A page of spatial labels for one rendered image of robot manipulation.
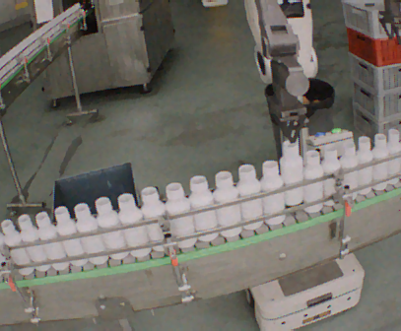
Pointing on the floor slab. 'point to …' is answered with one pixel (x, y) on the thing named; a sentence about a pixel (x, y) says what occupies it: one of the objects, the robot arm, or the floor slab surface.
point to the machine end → (111, 47)
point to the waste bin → (320, 112)
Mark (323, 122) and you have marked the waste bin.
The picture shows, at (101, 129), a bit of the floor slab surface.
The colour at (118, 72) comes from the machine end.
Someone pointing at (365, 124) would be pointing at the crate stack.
